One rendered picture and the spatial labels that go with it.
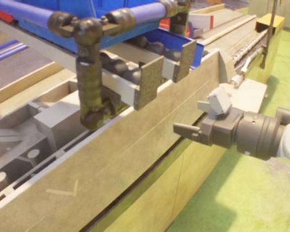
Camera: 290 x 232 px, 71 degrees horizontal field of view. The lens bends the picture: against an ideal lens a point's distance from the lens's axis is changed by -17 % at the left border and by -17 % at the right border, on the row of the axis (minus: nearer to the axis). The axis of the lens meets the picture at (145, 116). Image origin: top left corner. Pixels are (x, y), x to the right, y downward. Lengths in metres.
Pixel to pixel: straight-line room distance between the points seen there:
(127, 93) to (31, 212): 0.29
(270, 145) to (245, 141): 0.05
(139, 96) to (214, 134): 0.21
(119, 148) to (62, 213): 0.20
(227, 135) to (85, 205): 0.34
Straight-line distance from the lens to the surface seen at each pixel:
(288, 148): 0.43
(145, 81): 0.30
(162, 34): 0.45
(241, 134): 0.45
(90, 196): 0.54
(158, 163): 0.74
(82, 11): 0.33
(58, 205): 0.50
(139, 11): 0.33
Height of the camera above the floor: 1.33
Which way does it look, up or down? 38 degrees down
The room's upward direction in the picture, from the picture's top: straight up
